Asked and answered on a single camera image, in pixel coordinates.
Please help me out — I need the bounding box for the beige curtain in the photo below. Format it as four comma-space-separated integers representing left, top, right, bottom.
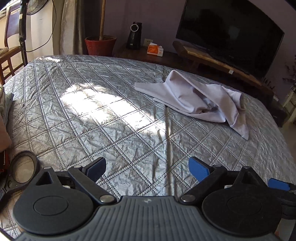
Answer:
53, 0, 102, 55

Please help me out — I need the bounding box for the red plant pot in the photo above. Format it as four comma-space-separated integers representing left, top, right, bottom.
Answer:
85, 35, 117, 57

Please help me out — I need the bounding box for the white garment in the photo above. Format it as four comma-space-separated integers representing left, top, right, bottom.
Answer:
134, 70, 249, 140

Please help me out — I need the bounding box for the silver quilted bed cover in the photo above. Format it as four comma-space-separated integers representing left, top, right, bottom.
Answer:
0, 54, 296, 239

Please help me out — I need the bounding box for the pile of clothes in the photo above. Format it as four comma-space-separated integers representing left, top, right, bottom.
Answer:
0, 85, 14, 152

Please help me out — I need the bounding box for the orange tissue pack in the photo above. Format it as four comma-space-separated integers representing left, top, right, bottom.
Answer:
147, 42, 164, 57

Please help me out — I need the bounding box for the wooden chair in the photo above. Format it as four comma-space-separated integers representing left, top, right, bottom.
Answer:
1, 3, 25, 85

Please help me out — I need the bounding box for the wooden tv cabinet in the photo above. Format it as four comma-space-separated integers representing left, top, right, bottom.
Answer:
114, 41, 290, 127

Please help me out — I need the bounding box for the black magnifier ring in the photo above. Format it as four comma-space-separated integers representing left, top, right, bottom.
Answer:
0, 150, 40, 204

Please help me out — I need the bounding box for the purple dried plant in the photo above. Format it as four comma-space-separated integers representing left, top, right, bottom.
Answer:
261, 59, 295, 93

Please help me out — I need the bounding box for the standing fan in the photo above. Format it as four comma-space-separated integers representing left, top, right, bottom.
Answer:
18, 0, 57, 66

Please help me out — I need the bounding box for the black table device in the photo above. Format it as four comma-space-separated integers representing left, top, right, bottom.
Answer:
126, 22, 142, 50

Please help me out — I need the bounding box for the black flat television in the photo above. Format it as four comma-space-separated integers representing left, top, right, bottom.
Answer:
176, 0, 284, 79

